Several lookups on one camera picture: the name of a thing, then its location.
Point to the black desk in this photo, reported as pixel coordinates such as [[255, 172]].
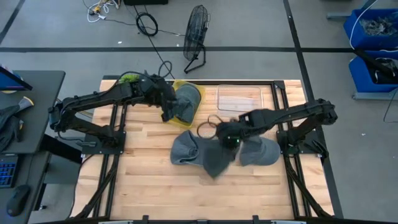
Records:
[[40, 93], [34, 174]]

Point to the black box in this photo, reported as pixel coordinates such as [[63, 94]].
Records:
[[146, 2]]

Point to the clear plastic bin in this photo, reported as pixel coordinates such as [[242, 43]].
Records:
[[239, 99]]

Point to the black computer mouse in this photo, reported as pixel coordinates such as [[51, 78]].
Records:
[[18, 200]]

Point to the blue-grey cap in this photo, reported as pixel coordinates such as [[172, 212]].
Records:
[[261, 152], [186, 149]]

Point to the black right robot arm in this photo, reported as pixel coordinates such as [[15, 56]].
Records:
[[280, 116]]

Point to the dark green cap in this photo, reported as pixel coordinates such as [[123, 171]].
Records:
[[188, 99], [217, 161]]

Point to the small potted green plant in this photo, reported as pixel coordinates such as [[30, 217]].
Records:
[[129, 78]]

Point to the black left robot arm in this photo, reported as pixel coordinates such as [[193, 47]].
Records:
[[93, 98]]

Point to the black floor fan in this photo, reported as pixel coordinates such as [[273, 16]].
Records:
[[196, 31]]

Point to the dark grey bag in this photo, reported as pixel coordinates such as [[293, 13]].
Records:
[[7, 124]]

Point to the flat computer monitor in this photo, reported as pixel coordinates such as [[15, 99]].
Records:
[[12, 81]]

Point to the grey glove with yellow tip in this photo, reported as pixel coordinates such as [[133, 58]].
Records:
[[26, 102]]

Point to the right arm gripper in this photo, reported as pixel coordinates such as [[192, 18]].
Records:
[[230, 133]]

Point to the black aluminium table frame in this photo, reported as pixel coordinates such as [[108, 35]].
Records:
[[211, 82]]

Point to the black keyboard with blue backlight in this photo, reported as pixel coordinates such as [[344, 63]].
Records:
[[7, 171]]

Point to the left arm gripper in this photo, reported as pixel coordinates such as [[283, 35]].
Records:
[[161, 91]]

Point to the blue plastic storage bin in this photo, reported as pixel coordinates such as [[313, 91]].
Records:
[[360, 77], [357, 34]]

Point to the yellow translucent plastic bin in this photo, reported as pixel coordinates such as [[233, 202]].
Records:
[[199, 93]]

